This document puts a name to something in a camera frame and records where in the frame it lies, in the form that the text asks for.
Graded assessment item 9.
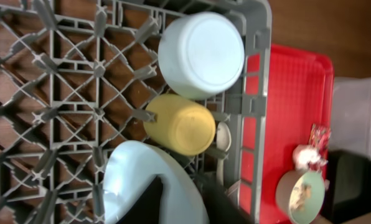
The yellow plastic cup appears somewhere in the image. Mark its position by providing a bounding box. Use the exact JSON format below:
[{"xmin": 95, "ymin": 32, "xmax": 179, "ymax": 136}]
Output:
[{"xmin": 143, "ymin": 94, "xmax": 216, "ymax": 156}]

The clear plastic bin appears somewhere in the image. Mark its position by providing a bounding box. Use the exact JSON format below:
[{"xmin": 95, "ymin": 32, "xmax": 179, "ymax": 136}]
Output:
[{"xmin": 329, "ymin": 77, "xmax": 371, "ymax": 160}]

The crumpled white napkin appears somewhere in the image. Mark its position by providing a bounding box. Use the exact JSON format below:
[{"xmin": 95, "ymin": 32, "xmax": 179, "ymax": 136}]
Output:
[{"xmin": 292, "ymin": 145, "xmax": 328, "ymax": 171}]

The grey dishwasher rack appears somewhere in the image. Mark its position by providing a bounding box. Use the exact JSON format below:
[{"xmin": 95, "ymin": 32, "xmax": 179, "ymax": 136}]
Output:
[{"xmin": 0, "ymin": 1, "xmax": 272, "ymax": 223}]

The white plastic spoon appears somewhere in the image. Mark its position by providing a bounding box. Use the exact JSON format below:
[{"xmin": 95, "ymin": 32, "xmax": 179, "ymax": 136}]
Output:
[{"xmin": 216, "ymin": 121, "xmax": 232, "ymax": 185}]

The green bowl with rice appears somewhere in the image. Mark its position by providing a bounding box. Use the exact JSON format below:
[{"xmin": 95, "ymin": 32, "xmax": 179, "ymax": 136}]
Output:
[{"xmin": 275, "ymin": 170, "xmax": 326, "ymax": 224}]

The light blue plate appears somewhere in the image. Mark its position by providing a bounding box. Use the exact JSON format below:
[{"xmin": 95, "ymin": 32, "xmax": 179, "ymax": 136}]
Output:
[{"xmin": 103, "ymin": 141, "xmax": 209, "ymax": 224}]

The red plastic tray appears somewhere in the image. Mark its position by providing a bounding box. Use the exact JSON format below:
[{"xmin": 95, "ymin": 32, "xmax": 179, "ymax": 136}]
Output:
[{"xmin": 238, "ymin": 45, "xmax": 334, "ymax": 223}]

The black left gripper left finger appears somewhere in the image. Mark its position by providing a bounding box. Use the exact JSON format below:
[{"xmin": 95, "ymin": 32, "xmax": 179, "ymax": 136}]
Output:
[{"xmin": 116, "ymin": 175, "xmax": 164, "ymax": 224}]

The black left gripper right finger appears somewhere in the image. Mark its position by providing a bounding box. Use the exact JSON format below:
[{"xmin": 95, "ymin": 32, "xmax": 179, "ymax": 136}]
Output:
[{"xmin": 202, "ymin": 182, "xmax": 251, "ymax": 224}]

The pale blue bowl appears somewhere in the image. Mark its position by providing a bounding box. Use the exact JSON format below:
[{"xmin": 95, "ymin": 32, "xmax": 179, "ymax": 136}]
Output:
[{"xmin": 158, "ymin": 12, "xmax": 245, "ymax": 100}]

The red snack wrapper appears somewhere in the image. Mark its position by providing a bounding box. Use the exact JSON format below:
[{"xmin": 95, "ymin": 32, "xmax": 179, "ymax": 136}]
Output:
[{"xmin": 308, "ymin": 124, "xmax": 331, "ymax": 155}]

